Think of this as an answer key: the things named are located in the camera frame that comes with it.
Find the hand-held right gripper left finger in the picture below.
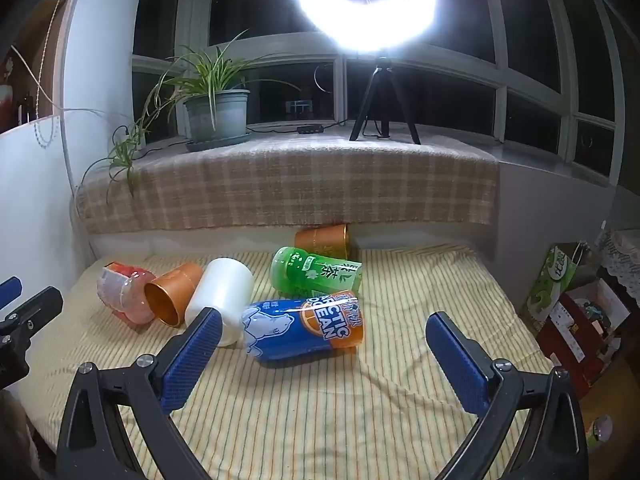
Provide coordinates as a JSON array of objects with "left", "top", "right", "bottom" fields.
[{"left": 56, "top": 306, "right": 223, "bottom": 480}]

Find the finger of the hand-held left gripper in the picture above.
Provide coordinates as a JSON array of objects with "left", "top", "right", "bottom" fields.
[
  {"left": 0, "top": 286, "right": 64, "bottom": 391},
  {"left": 0, "top": 276, "right": 24, "bottom": 314}
]

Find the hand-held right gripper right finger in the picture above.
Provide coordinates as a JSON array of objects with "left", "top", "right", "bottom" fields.
[{"left": 425, "top": 311, "right": 590, "bottom": 480}]

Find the blue Arctic Ocean can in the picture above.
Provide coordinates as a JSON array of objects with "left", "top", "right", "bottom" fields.
[{"left": 241, "top": 290, "right": 366, "bottom": 363}]

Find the copper metallic cup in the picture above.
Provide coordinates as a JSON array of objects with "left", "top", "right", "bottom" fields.
[
  {"left": 144, "top": 262, "right": 205, "bottom": 329},
  {"left": 294, "top": 224, "right": 351, "bottom": 261}
]

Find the white plastic cup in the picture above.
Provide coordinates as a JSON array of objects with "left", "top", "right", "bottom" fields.
[{"left": 184, "top": 257, "right": 255, "bottom": 347}]

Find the clear red print cup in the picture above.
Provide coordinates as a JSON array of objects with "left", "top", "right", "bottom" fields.
[{"left": 96, "top": 261, "right": 157, "bottom": 331}]

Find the white board panel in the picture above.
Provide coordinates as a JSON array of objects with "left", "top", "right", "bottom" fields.
[{"left": 0, "top": 112, "right": 93, "bottom": 361}]

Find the red cardboard box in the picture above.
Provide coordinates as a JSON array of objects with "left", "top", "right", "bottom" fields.
[{"left": 536, "top": 287, "right": 632, "bottom": 398}]

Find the green paper bag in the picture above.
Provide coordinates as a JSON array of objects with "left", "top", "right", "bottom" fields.
[{"left": 520, "top": 242, "right": 601, "bottom": 336}]

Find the yellow striped bed sheet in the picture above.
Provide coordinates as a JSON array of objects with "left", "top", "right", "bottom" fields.
[{"left": 15, "top": 242, "right": 556, "bottom": 480}]

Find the green tea bottle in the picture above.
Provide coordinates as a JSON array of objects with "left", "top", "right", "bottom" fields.
[{"left": 270, "top": 246, "right": 364, "bottom": 306}]

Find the white lace cloth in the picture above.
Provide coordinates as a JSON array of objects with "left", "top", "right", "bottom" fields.
[{"left": 597, "top": 229, "right": 640, "bottom": 307}]

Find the beige plaid blanket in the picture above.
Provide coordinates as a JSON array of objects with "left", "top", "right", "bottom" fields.
[{"left": 75, "top": 132, "right": 501, "bottom": 234}]

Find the wooden cabinet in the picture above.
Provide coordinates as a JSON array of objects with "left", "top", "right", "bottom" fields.
[{"left": 0, "top": 0, "right": 76, "bottom": 133}]

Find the spider plant in grey pot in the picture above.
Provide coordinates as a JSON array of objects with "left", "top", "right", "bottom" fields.
[{"left": 75, "top": 30, "right": 302, "bottom": 202}]

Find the black tripod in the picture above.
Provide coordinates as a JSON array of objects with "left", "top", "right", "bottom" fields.
[{"left": 348, "top": 55, "right": 421, "bottom": 146}]

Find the white cable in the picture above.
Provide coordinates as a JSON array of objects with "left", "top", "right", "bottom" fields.
[{"left": 10, "top": 45, "right": 68, "bottom": 113}]

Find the black power cable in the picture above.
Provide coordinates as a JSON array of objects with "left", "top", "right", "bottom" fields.
[{"left": 247, "top": 119, "right": 349, "bottom": 136}]

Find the white window frame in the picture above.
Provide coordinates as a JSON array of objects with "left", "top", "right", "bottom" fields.
[{"left": 131, "top": 0, "right": 628, "bottom": 188}]

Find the white ring light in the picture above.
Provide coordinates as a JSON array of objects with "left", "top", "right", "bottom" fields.
[{"left": 295, "top": 0, "right": 441, "bottom": 54}]

